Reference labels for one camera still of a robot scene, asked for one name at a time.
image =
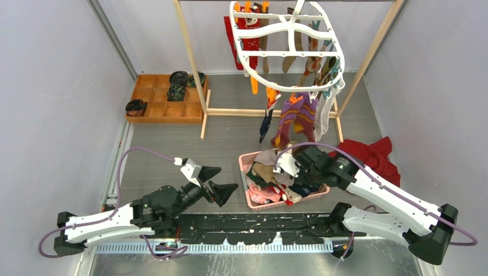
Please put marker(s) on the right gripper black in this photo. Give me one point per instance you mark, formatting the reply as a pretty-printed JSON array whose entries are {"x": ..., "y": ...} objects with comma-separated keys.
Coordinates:
[{"x": 300, "y": 179}]

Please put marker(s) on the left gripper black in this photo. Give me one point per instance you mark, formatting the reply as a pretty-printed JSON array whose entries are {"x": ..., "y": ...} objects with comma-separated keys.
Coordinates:
[{"x": 221, "y": 191}]

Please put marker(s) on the maroon orange heel sock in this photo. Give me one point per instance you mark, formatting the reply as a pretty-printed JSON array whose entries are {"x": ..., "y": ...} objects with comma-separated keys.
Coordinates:
[{"x": 288, "y": 115}]

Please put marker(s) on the navy sock red cuff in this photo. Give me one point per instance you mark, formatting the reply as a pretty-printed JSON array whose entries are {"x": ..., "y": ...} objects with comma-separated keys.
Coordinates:
[{"x": 272, "y": 96}]

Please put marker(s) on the white plastic clip hanger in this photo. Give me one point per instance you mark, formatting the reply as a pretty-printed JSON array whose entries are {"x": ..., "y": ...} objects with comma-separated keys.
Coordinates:
[{"x": 300, "y": 39}]

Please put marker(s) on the maroon purple orange striped sock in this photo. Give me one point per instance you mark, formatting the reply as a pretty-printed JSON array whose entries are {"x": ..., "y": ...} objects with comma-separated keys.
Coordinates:
[{"x": 305, "y": 118}]

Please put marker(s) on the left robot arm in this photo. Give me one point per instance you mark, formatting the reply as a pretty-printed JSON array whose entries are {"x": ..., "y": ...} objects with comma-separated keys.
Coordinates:
[{"x": 151, "y": 215}]

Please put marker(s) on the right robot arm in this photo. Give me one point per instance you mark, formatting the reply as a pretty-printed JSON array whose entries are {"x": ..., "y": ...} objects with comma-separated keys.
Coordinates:
[{"x": 424, "y": 228}]

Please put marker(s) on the pink plastic basket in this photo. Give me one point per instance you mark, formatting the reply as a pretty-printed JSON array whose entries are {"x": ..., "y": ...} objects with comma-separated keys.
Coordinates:
[{"x": 261, "y": 196}]

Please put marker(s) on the tan ribbed sock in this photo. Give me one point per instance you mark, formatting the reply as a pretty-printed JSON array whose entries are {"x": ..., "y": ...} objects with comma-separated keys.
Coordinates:
[{"x": 265, "y": 172}]

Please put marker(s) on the grey beige sock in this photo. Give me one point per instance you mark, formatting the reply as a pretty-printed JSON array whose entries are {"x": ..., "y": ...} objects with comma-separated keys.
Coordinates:
[{"x": 268, "y": 157}]

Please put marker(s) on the white hanging sock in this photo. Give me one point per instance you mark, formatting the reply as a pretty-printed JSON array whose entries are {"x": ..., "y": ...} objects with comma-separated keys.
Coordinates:
[{"x": 324, "y": 106}]

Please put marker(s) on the wooden clothes rack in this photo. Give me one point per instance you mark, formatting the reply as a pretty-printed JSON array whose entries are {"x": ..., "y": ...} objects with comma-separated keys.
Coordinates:
[{"x": 291, "y": 23}]

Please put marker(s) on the red cloth on table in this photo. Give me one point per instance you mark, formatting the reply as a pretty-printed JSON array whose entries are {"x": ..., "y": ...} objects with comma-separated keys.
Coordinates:
[{"x": 375, "y": 156}]

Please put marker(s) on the rolled dark sock centre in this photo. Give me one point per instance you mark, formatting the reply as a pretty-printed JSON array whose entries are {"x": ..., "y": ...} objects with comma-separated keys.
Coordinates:
[{"x": 176, "y": 93}]

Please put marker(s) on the rolled dark sock left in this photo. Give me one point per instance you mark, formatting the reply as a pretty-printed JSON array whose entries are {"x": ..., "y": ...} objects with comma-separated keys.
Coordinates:
[{"x": 135, "y": 108}]

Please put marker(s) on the argyle hanging sock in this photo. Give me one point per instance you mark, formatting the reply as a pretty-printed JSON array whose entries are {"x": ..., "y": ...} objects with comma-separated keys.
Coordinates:
[{"x": 313, "y": 62}]

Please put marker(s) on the orange wooden compartment tray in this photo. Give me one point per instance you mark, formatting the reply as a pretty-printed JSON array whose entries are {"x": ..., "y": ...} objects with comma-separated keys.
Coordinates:
[{"x": 153, "y": 90}]

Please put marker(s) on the green striped hanging sock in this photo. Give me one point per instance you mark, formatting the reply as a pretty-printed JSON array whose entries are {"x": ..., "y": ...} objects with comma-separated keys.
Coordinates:
[{"x": 326, "y": 64}]

